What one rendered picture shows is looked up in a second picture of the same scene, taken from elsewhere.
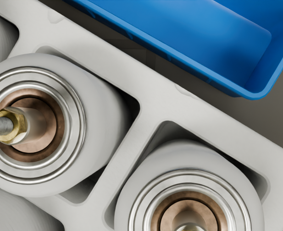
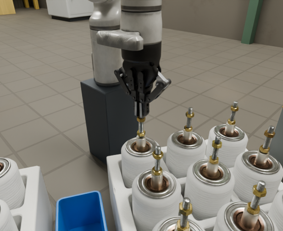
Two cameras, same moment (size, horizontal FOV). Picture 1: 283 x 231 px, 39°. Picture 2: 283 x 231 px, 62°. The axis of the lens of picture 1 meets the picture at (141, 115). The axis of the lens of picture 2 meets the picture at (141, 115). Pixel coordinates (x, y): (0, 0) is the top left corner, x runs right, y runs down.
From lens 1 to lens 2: 40 cm
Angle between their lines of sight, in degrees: 64
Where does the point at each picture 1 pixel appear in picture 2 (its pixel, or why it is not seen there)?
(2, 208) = (187, 188)
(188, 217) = (138, 143)
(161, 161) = (134, 159)
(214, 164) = (124, 152)
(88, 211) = not seen: hidden behind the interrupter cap
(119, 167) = not seen: hidden behind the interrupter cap
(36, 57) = (139, 196)
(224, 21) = not seen: outside the picture
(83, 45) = (126, 222)
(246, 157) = (117, 167)
